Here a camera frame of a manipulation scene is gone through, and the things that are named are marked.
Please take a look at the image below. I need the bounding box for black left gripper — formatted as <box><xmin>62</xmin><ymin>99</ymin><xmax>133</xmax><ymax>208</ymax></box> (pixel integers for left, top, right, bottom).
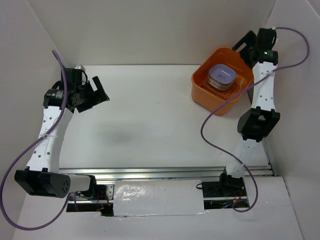
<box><xmin>75</xmin><ymin>76</ymin><xmax>110</xmax><ymax>113</ymax></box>

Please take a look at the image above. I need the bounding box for purple plate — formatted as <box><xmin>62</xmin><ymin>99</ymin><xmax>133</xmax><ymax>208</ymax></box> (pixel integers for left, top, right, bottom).
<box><xmin>208</xmin><ymin>64</ymin><xmax>237</xmax><ymax>84</ymax></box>

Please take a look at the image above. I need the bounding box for green plate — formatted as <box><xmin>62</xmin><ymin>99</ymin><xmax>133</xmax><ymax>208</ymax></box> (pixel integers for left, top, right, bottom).
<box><xmin>207</xmin><ymin>79</ymin><xmax>233</xmax><ymax>91</ymax></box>

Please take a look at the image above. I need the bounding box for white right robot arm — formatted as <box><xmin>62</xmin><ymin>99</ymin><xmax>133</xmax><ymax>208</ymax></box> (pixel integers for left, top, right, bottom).
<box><xmin>217</xmin><ymin>28</ymin><xmax>280</xmax><ymax>196</ymax></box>

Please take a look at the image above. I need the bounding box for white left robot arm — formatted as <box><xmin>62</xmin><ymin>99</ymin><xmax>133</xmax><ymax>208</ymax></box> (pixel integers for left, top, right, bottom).
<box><xmin>14</xmin><ymin>65</ymin><xmax>110</xmax><ymax>200</ymax></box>

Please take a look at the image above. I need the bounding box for orange plastic bin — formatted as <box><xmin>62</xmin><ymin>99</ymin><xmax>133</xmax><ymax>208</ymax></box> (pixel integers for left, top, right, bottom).
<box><xmin>191</xmin><ymin>47</ymin><xmax>254</xmax><ymax>112</ymax></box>

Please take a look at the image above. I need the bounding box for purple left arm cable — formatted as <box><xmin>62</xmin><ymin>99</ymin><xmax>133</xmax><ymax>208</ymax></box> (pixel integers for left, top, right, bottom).
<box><xmin>0</xmin><ymin>49</ymin><xmax>76</xmax><ymax>231</ymax></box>

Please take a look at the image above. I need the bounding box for aluminium rail frame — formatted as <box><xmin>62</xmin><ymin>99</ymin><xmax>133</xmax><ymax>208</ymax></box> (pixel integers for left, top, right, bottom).
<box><xmin>53</xmin><ymin>65</ymin><xmax>279</xmax><ymax>213</ymax></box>

